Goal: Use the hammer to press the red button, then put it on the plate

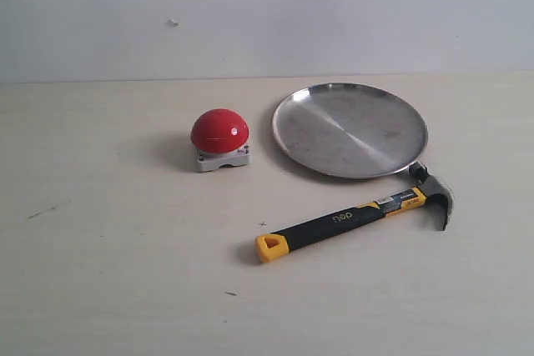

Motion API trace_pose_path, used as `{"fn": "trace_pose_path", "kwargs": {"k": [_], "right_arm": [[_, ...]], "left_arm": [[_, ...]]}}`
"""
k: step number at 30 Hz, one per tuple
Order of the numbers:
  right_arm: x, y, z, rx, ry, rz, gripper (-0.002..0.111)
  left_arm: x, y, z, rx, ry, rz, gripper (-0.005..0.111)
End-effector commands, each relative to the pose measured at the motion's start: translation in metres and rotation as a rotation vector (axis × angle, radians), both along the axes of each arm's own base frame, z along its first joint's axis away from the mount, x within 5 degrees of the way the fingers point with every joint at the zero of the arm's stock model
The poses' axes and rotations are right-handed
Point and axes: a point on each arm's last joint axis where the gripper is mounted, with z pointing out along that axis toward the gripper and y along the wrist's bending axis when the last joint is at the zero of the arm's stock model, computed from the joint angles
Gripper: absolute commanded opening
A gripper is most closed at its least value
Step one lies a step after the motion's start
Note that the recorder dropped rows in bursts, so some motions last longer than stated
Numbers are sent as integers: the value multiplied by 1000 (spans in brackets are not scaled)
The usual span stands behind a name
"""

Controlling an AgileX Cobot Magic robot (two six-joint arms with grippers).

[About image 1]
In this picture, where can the yellow black claw hammer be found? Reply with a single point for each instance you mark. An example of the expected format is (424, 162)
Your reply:
(429, 190)

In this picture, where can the red dome push button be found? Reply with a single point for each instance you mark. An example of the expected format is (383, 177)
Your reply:
(220, 138)

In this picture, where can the round stainless steel plate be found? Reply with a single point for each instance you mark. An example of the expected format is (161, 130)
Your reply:
(349, 130)

